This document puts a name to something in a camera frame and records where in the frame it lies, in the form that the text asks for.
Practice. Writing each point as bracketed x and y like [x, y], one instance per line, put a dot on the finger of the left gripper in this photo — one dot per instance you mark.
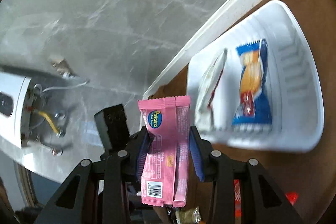
[112, 128]

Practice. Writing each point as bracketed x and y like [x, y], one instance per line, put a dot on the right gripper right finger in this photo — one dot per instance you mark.
[217, 168]

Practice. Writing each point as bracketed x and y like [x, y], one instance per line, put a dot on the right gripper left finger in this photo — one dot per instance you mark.
[96, 192]

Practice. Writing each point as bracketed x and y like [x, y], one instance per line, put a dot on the pink Pororo packet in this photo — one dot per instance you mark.
[165, 175]

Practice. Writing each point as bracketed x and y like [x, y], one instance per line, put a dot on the gold snack packet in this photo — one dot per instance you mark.
[191, 216]

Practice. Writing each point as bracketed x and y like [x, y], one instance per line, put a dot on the white long noodle packet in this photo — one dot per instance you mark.
[204, 115]

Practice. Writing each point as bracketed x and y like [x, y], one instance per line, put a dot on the blue orange snack packet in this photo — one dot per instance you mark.
[254, 107]

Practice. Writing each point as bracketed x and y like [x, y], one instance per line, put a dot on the red snack bag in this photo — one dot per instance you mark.
[268, 196]

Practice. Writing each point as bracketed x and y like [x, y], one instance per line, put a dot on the brown tablecloth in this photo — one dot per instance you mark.
[311, 175]

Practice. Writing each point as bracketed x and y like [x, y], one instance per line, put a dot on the white water heater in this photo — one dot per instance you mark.
[16, 99]

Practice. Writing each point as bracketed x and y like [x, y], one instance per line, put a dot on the white plastic tray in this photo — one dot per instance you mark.
[288, 81]

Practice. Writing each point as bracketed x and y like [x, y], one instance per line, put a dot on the wall socket plate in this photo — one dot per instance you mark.
[59, 64]

